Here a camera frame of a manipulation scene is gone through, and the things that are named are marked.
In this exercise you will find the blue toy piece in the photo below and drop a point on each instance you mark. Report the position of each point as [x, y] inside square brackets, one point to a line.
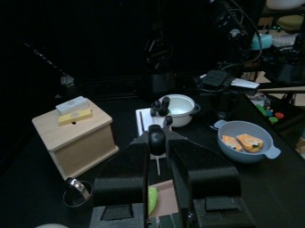
[269, 112]

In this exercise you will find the light wooden beam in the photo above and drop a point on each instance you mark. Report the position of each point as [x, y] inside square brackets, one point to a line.
[281, 89]

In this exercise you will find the white rectangular block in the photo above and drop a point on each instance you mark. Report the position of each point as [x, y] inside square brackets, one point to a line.
[72, 105]

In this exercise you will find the black pot lid grey knob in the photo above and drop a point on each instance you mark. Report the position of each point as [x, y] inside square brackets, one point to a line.
[222, 115]

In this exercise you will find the green toy vegetable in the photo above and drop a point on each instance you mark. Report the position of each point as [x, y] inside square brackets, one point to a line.
[153, 200]

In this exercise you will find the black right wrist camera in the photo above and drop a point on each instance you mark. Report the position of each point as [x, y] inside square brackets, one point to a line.
[216, 78]

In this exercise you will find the orange toy food piece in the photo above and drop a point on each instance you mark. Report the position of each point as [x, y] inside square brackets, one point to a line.
[230, 143]
[250, 142]

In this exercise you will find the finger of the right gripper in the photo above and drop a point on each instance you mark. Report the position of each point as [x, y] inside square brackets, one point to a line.
[216, 102]
[233, 102]

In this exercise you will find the white knife block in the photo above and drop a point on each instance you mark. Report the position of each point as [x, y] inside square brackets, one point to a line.
[146, 118]

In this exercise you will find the green toy piece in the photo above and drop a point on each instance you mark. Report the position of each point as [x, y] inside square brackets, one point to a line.
[261, 109]
[273, 120]

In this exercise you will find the yellow rectangular block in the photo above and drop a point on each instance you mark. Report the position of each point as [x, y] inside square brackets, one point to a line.
[75, 116]

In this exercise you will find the white bowl on shelf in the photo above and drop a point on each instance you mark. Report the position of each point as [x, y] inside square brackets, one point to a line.
[285, 3]

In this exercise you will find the pink cutting board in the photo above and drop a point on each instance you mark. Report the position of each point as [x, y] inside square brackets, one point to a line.
[167, 200]

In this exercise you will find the white round object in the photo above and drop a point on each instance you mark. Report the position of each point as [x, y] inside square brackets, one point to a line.
[51, 226]

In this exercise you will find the yellow-green round item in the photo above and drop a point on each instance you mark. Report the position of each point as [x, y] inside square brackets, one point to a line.
[290, 23]

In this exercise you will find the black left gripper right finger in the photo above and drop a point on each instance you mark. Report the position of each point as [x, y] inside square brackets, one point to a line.
[206, 178]

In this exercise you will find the red toy piece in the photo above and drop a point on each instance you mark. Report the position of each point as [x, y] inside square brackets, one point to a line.
[280, 115]

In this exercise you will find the teal plastic container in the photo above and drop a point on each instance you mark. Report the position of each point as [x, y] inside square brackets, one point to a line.
[262, 41]

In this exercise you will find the thin diagonal frame rod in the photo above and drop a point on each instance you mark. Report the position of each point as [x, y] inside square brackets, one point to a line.
[44, 58]

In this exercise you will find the black bin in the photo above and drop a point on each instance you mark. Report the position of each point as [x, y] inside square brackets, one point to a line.
[289, 71]

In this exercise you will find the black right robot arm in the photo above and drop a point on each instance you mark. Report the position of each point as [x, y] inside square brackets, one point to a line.
[234, 32]

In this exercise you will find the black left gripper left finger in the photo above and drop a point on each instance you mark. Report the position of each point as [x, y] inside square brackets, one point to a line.
[119, 172]

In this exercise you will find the grey frame clamp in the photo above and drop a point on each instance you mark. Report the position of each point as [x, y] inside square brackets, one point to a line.
[67, 80]

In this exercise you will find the white toy pot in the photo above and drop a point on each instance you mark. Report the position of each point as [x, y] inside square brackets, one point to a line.
[181, 107]

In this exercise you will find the white storage box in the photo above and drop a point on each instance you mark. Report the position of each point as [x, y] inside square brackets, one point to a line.
[285, 41]

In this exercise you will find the light wooden box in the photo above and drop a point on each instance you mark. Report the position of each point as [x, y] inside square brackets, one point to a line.
[79, 142]

